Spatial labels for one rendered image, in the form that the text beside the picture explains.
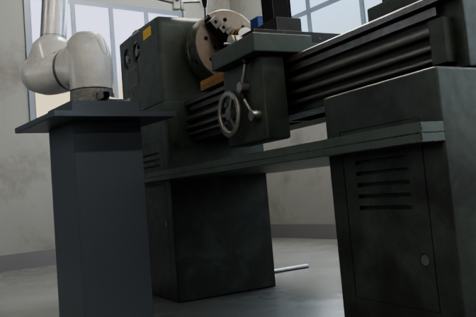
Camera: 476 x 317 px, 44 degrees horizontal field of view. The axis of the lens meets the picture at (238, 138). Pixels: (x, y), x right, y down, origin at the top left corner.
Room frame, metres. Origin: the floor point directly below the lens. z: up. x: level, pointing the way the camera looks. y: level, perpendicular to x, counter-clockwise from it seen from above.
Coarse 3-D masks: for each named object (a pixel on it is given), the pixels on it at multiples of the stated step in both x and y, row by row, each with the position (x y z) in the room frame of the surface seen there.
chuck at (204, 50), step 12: (216, 12) 2.51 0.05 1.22; (228, 12) 2.53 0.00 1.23; (204, 24) 2.48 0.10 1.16; (228, 24) 2.53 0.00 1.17; (240, 24) 2.56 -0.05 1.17; (192, 36) 2.50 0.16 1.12; (204, 36) 2.47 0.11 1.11; (216, 36) 2.50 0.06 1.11; (192, 48) 2.49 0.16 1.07; (204, 48) 2.47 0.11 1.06; (216, 48) 2.50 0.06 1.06; (192, 60) 2.52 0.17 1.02; (204, 60) 2.47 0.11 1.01; (204, 72) 2.52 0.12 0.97; (216, 72) 2.49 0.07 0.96
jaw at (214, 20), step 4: (208, 16) 2.49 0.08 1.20; (216, 16) 2.46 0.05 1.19; (204, 20) 2.48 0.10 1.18; (208, 20) 2.49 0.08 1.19; (212, 20) 2.45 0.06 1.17; (216, 20) 2.46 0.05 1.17; (208, 24) 2.47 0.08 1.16; (212, 24) 2.45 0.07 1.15; (216, 24) 2.46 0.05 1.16; (220, 24) 2.47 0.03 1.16; (224, 24) 2.45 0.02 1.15; (212, 28) 2.48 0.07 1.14; (216, 28) 2.46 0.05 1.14; (220, 28) 2.44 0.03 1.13; (224, 28) 2.45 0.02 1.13; (228, 28) 2.45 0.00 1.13; (232, 28) 2.45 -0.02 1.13; (216, 32) 2.48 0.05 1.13; (220, 32) 2.46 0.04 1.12; (224, 32) 2.45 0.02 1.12; (228, 32) 2.44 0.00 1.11; (220, 36) 2.48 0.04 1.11; (224, 36) 2.47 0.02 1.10; (220, 40) 2.51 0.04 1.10; (224, 40) 2.49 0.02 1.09
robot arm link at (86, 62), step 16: (80, 32) 2.10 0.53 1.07; (64, 48) 2.11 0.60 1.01; (80, 48) 2.06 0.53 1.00; (96, 48) 2.08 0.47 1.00; (64, 64) 2.09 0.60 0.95; (80, 64) 2.06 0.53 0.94; (96, 64) 2.07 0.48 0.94; (112, 64) 2.15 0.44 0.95; (64, 80) 2.11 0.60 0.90; (80, 80) 2.06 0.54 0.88; (96, 80) 2.07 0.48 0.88; (112, 80) 2.14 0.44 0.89
